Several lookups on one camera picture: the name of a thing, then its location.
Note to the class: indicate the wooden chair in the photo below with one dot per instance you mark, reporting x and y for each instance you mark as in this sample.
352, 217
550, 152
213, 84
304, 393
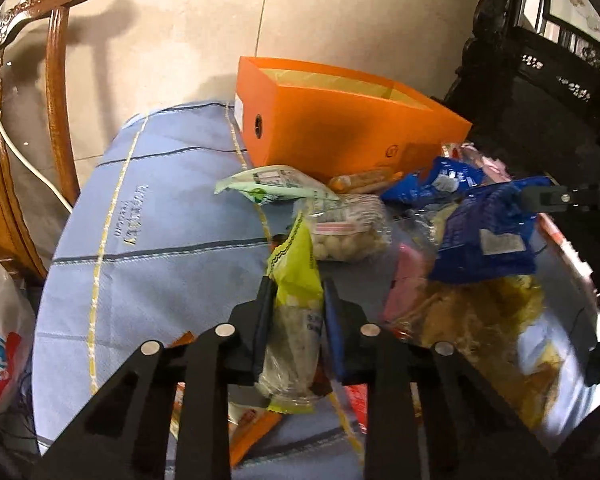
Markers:
38, 176

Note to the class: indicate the white plastic bag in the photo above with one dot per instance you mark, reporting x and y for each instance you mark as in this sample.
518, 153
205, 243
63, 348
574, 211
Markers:
16, 334

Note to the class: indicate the orange cardboard box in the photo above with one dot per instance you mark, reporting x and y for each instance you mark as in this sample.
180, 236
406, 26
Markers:
326, 121

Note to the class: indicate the clear packet white candies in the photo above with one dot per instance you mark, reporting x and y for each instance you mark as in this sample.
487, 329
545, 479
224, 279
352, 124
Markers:
350, 229

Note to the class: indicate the red round cracker packet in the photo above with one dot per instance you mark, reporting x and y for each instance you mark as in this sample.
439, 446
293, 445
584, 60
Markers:
493, 168

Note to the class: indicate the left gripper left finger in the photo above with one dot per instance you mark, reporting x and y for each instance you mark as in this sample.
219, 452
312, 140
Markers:
123, 431

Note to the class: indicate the dark carved wooden screen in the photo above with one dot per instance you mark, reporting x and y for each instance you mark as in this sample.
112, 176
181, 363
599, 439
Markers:
529, 84

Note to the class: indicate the brown peanut bag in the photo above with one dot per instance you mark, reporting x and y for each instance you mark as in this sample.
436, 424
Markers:
486, 322

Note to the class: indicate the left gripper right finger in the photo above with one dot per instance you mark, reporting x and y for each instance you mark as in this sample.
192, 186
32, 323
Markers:
430, 413

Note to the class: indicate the blue snack bag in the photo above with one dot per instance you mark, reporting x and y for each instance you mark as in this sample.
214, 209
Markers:
488, 235

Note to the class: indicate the orange rice cracker packet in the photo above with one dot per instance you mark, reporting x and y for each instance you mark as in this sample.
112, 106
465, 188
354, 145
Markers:
365, 182

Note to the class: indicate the pink packet of cookies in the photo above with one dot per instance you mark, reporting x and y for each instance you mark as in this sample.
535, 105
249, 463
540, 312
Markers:
409, 293

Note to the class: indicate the light blue tablecloth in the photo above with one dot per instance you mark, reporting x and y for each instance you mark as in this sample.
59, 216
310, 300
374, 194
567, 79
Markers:
174, 257

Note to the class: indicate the yellow green nut packet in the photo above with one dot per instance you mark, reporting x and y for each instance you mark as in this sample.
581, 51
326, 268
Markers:
294, 338

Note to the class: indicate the pale green white packet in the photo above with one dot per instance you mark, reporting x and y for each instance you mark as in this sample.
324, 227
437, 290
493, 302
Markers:
272, 184

